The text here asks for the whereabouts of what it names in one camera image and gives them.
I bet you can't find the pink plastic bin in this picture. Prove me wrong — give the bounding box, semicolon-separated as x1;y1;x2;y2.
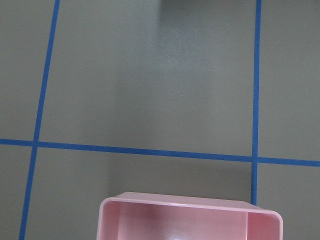
96;192;284;240

